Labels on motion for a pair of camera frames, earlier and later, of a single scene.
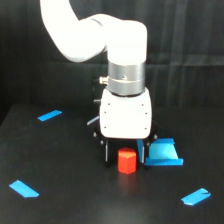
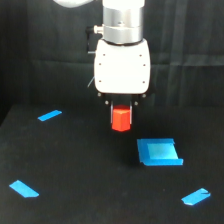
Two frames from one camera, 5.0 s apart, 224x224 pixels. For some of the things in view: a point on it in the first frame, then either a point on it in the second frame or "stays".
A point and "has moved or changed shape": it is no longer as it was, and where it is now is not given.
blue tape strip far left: [49, 115] stays
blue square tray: [161, 152] stays
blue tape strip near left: [23, 190] stays
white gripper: [126, 117] to [122, 69]
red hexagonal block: [127, 160] has moved or changed shape
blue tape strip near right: [195, 196] stays
